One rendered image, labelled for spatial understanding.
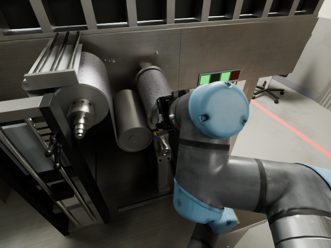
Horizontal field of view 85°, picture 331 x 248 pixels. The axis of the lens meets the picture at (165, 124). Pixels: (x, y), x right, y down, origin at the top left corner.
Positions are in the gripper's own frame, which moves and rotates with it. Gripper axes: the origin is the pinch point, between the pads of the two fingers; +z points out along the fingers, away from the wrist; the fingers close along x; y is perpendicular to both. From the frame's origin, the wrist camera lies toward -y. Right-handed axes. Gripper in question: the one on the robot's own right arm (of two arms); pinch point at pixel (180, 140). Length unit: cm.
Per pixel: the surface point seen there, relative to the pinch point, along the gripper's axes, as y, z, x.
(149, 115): 18.0, -2.8, 12.4
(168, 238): -19.0, -27.2, 13.4
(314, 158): -109, 27, -177
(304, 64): -64, 160, -276
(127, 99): 14.4, 14.6, 17.7
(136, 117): 14.1, 2.5, 16.2
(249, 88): -13, 46, -72
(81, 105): 27.5, -5.4, 30.3
